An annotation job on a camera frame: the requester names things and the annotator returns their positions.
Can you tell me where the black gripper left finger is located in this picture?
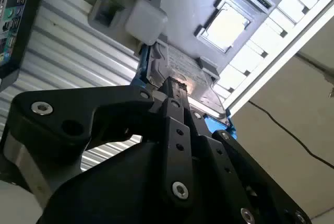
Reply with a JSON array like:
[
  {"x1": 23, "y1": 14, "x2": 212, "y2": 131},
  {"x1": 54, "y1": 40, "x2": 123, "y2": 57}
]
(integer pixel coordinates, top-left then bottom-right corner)
[{"x1": 2, "y1": 77, "x2": 194, "y2": 208}]

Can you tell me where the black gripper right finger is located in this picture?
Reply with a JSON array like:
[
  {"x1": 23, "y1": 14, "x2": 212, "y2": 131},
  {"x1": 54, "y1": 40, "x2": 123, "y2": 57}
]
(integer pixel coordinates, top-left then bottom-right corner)
[{"x1": 184, "y1": 108, "x2": 312, "y2": 224}]

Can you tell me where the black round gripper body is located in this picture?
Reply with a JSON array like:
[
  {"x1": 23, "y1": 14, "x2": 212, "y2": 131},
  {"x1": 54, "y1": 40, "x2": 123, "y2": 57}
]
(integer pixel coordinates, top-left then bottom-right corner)
[{"x1": 36, "y1": 142, "x2": 244, "y2": 224}]

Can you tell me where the hard disk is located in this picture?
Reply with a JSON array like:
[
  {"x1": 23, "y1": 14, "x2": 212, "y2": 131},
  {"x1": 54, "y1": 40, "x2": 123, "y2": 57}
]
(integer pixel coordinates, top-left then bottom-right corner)
[{"x1": 132, "y1": 43, "x2": 238, "y2": 141}]

